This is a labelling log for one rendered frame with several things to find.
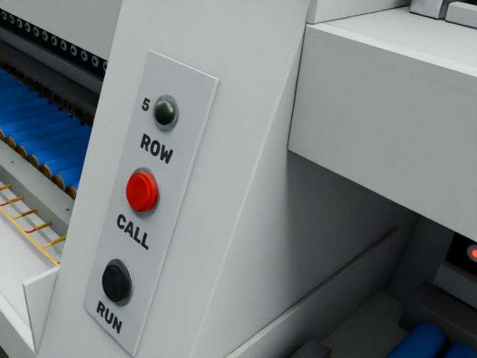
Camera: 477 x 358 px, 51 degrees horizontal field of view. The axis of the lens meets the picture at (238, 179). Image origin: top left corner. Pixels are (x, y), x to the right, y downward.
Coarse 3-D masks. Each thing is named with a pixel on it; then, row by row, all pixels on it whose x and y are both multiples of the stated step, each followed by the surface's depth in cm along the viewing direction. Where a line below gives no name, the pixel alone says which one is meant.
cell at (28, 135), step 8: (64, 120) 46; (72, 120) 47; (40, 128) 45; (48, 128) 45; (56, 128) 45; (64, 128) 46; (72, 128) 46; (8, 136) 44; (16, 136) 43; (24, 136) 43; (32, 136) 44; (40, 136) 44; (16, 144) 43
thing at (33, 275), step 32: (0, 32) 64; (64, 64) 54; (0, 224) 36; (0, 256) 33; (32, 256) 33; (0, 288) 30; (32, 288) 24; (0, 320) 30; (32, 320) 25; (32, 352) 27
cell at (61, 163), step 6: (84, 150) 42; (66, 156) 41; (72, 156) 41; (78, 156) 41; (84, 156) 41; (48, 162) 40; (54, 162) 40; (60, 162) 40; (66, 162) 40; (72, 162) 41; (78, 162) 41; (48, 168) 40; (54, 168) 40; (60, 168) 40; (66, 168) 40; (54, 174) 40
